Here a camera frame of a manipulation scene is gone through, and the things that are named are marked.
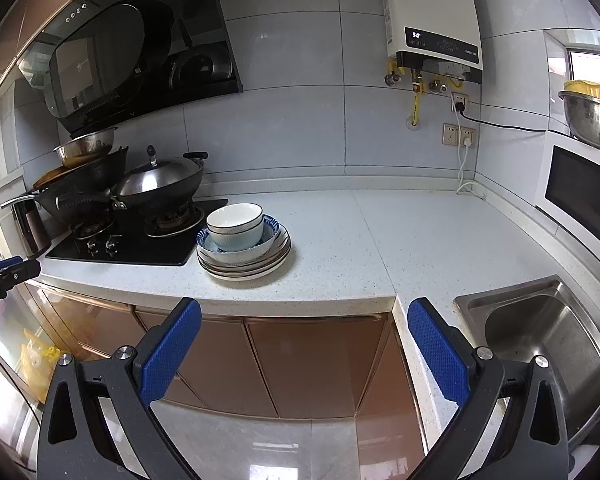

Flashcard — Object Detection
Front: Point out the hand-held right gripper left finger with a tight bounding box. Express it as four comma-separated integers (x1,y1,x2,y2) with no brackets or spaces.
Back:
36,297,202,480

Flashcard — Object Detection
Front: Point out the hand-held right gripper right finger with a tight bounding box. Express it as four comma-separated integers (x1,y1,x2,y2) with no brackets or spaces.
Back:
407,297,571,480

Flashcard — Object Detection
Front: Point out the yellow bear print plate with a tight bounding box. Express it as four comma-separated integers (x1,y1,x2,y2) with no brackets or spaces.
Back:
198,247,292,276
202,256,290,282

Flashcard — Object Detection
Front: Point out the blue floral bowl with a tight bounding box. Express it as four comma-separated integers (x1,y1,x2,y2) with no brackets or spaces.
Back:
200,214,282,266

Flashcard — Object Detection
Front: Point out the pale green flower bowl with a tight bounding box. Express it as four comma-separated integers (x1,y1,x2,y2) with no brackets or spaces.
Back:
208,224,265,254

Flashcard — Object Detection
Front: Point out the small white bowl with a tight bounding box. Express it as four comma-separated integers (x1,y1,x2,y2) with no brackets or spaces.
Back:
206,203,265,235

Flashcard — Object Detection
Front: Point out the striped pattern plate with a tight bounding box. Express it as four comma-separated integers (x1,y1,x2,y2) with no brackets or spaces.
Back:
196,227,292,270

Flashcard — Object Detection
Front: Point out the brown cabinet door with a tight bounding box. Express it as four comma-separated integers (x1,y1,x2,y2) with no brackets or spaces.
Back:
245,316,387,420
134,309,279,419
39,287,141,361

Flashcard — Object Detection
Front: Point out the brown cabinet side panel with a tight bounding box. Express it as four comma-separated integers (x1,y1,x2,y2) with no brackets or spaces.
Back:
354,319,429,466

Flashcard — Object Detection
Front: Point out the stainless steel sink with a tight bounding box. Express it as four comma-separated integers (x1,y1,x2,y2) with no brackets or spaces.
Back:
454,275,600,462

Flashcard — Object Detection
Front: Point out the black glass gas cooktop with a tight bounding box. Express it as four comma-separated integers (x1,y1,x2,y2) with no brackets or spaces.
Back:
45,199,229,267

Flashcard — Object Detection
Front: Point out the steel basin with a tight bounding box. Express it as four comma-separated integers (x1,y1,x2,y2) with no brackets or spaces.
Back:
52,126,120,169

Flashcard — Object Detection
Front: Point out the steel wok lid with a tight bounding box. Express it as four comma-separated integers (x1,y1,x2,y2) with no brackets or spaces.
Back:
115,145,204,197

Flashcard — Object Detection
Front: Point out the white microwave oven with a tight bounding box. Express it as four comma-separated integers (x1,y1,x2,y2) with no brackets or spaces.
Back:
534,130,600,267

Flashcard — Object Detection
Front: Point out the black range hood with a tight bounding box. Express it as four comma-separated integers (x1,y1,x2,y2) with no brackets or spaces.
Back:
17,0,244,136

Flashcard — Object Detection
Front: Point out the large steel mixing bowl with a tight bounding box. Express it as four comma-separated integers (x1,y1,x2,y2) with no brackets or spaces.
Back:
558,91,600,159

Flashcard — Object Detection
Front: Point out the yellow plastic colander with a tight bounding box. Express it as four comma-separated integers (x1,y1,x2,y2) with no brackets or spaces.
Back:
562,79,600,107

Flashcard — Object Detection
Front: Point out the window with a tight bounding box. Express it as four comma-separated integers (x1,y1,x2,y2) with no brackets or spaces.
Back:
544,30,600,136

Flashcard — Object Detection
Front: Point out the white water heater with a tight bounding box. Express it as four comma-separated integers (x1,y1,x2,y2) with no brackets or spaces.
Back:
378,0,484,86

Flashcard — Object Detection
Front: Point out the black wok with long handle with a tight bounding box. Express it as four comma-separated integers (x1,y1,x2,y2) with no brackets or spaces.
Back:
32,145,131,226

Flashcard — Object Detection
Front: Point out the white power cable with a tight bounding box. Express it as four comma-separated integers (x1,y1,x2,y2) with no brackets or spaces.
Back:
455,141,482,196

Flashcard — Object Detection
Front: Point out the double wall socket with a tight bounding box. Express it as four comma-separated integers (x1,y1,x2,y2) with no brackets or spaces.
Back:
442,123,478,150

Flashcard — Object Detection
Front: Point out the black power cable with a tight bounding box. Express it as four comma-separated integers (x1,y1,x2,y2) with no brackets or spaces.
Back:
457,105,552,134

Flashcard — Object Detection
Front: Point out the yellow gas hose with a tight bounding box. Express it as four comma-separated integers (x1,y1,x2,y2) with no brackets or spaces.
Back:
410,77,424,129

